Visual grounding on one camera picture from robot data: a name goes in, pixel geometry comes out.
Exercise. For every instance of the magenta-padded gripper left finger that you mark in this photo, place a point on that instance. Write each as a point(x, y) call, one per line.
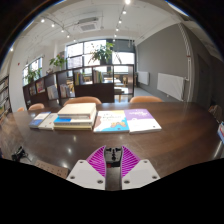
point(83, 174)

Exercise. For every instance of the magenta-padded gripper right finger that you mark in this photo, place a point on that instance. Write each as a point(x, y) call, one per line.
point(141, 173)

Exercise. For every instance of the black charger block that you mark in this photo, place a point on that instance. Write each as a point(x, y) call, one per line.
point(113, 173)

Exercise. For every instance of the yellowish book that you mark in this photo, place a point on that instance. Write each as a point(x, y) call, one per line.
point(71, 128)

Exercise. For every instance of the purple and white book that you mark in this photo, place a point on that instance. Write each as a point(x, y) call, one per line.
point(142, 120)

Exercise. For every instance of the blue and white book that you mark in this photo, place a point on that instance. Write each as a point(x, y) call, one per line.
point(73, 121)

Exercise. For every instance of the colourful illustrated book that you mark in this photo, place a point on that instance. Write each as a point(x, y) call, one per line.
point(110, 121)

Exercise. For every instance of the cream thick book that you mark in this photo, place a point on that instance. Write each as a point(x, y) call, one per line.
point(77, 109)

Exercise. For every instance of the dark open shelf unit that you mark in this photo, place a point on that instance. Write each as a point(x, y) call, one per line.
point(95, 91)

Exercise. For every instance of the blue box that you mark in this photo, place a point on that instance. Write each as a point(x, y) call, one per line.
point(221, 132)

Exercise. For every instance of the brown bag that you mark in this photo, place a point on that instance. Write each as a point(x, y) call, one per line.
point(215, 111)

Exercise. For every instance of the green plant by window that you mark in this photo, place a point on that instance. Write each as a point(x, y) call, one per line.
point(31, 74)

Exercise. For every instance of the small green potted plant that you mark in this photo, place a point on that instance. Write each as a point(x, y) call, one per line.
point(58, 61)

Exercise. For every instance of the large green potted plant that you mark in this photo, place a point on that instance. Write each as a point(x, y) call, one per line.
point(101, 52)

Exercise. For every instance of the ceiling air conditioner unit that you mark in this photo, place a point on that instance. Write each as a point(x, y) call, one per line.
point(88, 26)

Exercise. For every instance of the ceiling lights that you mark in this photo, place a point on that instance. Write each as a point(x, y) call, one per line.
point(127, 1)

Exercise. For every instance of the large white wall radiator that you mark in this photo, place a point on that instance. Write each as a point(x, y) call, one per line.
point(170, 86)

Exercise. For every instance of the small white wall radiator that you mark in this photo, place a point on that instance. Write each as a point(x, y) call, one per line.
point(143, 77)

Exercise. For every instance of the wall bookshelf with books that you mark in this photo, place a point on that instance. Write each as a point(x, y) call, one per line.
point(4, 98)

